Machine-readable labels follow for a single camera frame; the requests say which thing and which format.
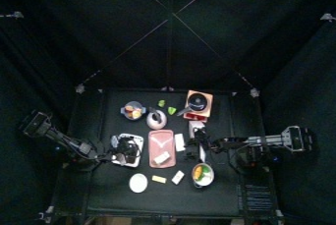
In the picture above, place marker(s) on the small white box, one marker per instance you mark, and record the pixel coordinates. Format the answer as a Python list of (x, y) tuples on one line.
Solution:
[(162, 158)]

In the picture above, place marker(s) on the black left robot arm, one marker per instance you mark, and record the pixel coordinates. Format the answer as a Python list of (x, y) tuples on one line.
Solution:
[(56, 135)]

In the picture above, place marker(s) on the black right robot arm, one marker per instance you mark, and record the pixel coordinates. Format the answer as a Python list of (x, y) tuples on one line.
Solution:
[(267, 142)]

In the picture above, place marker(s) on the flat white card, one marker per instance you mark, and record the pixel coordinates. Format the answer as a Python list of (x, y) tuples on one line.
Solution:
[(179, 142)]

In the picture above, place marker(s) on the white square dish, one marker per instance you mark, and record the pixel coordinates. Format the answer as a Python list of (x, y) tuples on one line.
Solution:
[(138, 139)]

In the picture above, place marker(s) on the tall white box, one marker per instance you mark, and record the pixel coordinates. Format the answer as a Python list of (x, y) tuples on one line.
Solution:
[(194, 125)]

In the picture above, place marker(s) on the yellow toy corn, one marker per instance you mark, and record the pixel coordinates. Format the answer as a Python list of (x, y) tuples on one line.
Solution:
[(198, 172)]

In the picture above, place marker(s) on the pink rectangular tray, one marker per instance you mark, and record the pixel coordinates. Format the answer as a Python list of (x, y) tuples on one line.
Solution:
[(160, 147)]

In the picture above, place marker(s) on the round white plate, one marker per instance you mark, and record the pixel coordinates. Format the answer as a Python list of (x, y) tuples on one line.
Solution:
[(138, 183)]

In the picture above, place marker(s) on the green toy vegetable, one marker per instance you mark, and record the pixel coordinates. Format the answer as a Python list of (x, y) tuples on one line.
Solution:
[(203, 177)]

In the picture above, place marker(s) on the small white block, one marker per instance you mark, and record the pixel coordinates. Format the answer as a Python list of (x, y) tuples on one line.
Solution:
[(178, 177)]

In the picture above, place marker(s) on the silver toy pot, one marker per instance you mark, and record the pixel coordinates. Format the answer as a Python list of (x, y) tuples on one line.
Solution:
[(210, 176)]

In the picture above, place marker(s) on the yellow wooden stick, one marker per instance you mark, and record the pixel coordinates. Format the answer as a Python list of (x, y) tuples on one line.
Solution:
[(159, 179)]

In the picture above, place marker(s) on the yellow toy food piece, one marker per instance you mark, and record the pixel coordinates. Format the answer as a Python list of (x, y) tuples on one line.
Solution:
[(136, 114)]

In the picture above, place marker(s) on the small green toy piece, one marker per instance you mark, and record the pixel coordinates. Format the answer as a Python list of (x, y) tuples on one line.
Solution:
[(172, 110), (162, 103)]

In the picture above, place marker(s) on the black toy frying pan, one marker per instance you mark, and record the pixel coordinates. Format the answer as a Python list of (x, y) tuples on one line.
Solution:
[(196, 101)]

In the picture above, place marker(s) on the orange toy food piece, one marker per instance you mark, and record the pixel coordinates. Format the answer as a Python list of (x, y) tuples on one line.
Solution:
[(130, 108)]

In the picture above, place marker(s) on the blue toy bowl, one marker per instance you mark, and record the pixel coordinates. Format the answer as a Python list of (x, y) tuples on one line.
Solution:
[(142, 107)]

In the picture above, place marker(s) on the orange red toy stove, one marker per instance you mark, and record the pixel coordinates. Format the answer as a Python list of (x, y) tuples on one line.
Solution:
[(207, 96)]

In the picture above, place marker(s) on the silver frame bracket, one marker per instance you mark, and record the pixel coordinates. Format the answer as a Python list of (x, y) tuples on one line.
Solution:
[(327, 16), (16, 15), (255, 92), (79, 88)]

